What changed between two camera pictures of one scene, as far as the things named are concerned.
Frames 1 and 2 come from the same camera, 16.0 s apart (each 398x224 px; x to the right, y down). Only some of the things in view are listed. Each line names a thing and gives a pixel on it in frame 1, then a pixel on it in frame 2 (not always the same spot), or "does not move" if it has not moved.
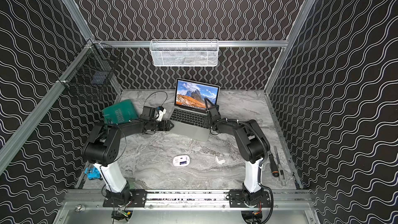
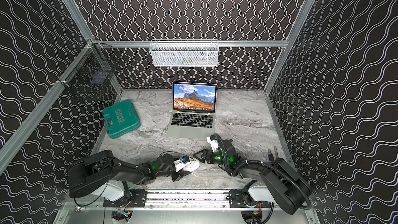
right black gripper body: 210,123 -> 217,158
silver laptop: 189,117 does not move
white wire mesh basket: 184,53 does not move
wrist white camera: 162,111 -> 183,164
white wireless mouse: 181,161 -> 192,165
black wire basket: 91,72 does not move
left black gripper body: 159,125 -> 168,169
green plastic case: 122,112 does not move
